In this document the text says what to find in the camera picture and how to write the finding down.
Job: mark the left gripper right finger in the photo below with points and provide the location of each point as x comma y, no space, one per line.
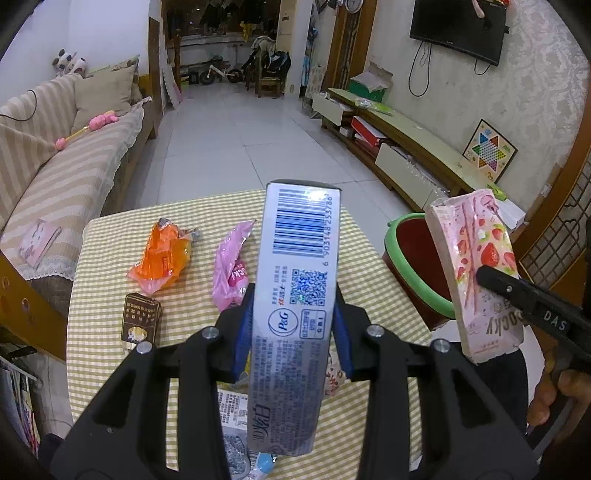
429,416

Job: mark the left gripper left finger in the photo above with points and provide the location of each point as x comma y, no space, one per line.
157,415

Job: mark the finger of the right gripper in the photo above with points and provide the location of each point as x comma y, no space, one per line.
566,323

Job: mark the blue white toothpaste box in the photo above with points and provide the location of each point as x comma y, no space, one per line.
293,307

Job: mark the person right hand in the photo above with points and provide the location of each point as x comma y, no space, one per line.
572,384

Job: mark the white barcode carton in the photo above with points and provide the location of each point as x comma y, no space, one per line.
232,408

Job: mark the silver blue foil wrapper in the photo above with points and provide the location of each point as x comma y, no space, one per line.
244,464

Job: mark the crumpled paper ball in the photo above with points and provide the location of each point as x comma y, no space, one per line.
334,376

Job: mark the brown small packet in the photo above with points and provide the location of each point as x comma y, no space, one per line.
140,320

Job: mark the white storage box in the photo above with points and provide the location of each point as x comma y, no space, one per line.
511,215

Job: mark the magazine rack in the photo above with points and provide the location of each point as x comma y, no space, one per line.
17,405

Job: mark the checkered green tablecloth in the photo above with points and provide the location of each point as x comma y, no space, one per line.
114,243

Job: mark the pink candy wrapper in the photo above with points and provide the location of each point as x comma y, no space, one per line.
230,279

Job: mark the red bin green rim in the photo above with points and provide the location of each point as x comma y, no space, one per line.
411,255

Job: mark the orange snack wrapper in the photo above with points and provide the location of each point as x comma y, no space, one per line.
166,254

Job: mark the chinese checkers board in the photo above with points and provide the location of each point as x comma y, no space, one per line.
489,151

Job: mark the long TV cabinet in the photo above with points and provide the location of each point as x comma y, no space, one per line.
406,158

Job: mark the pink notebook on sofa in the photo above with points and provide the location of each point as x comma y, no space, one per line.
37,240

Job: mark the striped beige sofa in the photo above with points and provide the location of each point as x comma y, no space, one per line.
68,188

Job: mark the pink toy wand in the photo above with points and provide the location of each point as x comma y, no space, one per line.
96,123

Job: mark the green box on cabinet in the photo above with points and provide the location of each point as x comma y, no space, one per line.
373,83

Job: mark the beige sofa cushion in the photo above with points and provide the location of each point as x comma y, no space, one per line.
100,93

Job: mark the white balance bike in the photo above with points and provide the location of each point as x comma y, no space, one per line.
217,69

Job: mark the wooden chair in hallway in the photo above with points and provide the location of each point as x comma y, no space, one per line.
271,66

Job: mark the plush cow toy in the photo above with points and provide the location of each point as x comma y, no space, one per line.
69,63

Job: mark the wooden chair frame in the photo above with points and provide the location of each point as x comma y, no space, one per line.
28,316

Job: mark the wall mounted black television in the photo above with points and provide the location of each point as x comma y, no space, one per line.
456,25

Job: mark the round wall clock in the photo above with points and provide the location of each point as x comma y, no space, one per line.
353,6

